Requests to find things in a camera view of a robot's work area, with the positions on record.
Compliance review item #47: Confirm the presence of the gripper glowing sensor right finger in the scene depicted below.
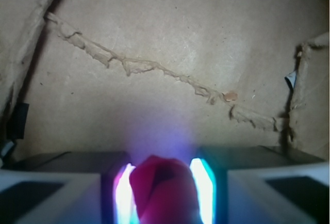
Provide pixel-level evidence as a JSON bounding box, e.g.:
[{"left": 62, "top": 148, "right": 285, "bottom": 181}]
[{"left": 190, "top": 146, "right": 329, "bottom": 223}]

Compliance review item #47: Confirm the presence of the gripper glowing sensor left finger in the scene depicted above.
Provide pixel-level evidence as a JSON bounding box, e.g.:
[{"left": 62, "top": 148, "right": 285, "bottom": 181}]
[{"left": 1, "top": 151, "right": 138, "bottom": 223}]

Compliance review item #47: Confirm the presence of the red paper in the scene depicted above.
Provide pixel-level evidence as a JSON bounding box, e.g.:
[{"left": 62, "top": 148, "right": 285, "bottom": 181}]
[{"left": 129, "top": 155, "right": 202, "bottom": 223}]

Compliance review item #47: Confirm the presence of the brown paper bag tray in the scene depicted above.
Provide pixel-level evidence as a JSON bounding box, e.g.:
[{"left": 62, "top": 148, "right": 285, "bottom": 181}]
[{"left": 1, "top": 0, "right": 329, "bottom": 164}]

